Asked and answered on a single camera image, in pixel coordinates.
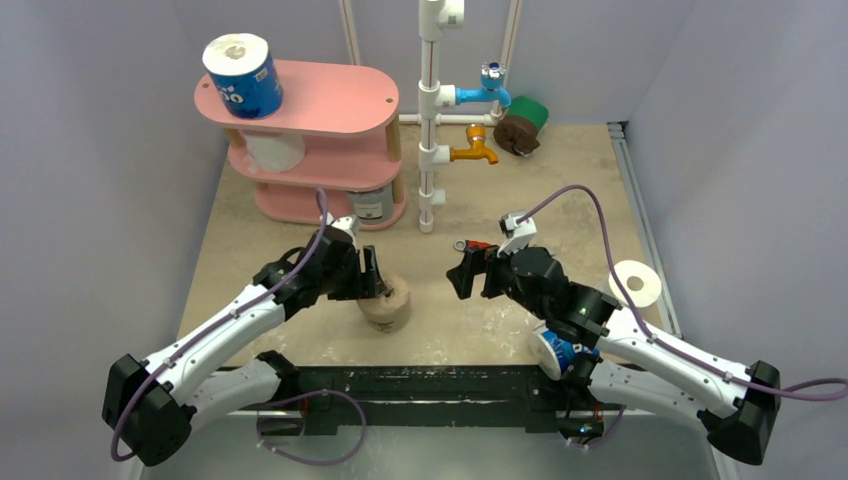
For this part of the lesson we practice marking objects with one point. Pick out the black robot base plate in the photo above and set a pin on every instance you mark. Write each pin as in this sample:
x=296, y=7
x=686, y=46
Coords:
x=509, y=396

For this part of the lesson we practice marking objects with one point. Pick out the orange brass faucet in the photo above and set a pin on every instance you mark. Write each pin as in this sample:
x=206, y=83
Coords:
x=477, y=148

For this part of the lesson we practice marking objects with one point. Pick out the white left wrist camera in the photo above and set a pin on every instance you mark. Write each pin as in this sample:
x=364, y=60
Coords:
x=345, y=229

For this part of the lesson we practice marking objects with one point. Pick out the blue toilet paper roll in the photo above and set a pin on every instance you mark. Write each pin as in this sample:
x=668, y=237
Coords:
x=243, y=72

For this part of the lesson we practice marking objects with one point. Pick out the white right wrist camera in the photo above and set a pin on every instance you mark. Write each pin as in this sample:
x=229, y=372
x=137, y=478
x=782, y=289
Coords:
x=518, y=229

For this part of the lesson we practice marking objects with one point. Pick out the green brown wrapped roll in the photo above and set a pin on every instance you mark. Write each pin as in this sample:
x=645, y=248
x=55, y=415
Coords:
x=518, y=129

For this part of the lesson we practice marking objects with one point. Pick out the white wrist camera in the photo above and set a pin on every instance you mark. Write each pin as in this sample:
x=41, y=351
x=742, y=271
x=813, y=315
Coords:
x=518, y=229
x=345, y=229

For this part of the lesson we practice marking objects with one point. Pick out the aluminium frame rail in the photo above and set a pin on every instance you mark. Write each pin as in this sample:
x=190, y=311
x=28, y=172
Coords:
x=646, y=218

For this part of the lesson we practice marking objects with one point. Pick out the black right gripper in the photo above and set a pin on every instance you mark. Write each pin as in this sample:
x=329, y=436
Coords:
x=489, y=271

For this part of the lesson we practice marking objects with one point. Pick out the white toilet roll at right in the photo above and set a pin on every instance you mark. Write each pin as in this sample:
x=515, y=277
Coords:
x=641, y=283

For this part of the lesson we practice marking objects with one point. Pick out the pink three-tier shelf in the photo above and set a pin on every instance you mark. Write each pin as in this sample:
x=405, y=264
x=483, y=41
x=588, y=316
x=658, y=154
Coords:
x=345, y=114

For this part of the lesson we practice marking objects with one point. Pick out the blue wrapped roll near base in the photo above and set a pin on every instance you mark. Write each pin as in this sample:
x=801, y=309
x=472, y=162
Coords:
x=553, y=354

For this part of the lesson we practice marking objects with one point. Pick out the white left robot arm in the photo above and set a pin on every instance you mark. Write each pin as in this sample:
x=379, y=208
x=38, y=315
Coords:
x=154, y=404

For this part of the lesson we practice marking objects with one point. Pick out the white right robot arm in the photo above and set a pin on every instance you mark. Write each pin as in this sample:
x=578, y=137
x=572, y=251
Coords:
x=622, y=363

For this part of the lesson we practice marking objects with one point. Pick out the plain white toilet paper roll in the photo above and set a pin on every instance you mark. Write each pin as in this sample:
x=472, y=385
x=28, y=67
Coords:
x=273, y=152

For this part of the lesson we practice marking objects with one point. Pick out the white PVC pipe stand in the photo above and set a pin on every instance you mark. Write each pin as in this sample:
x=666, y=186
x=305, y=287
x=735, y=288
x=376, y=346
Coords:
x=436, y=101

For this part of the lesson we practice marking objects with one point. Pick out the red handled adjustable wrench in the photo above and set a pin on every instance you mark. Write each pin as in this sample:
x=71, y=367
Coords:
x=473, y=246

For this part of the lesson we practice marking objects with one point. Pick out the blue plastic faucet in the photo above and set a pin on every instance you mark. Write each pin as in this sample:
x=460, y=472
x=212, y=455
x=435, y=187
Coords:
x=492, y=80

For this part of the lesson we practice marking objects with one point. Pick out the grey toilet paper roll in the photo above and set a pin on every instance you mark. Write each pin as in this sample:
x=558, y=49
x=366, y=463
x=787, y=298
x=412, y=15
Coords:
x=372, y=207

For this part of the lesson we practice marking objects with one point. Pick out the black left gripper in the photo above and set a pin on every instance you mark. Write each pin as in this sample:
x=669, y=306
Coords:
x=365, y=284

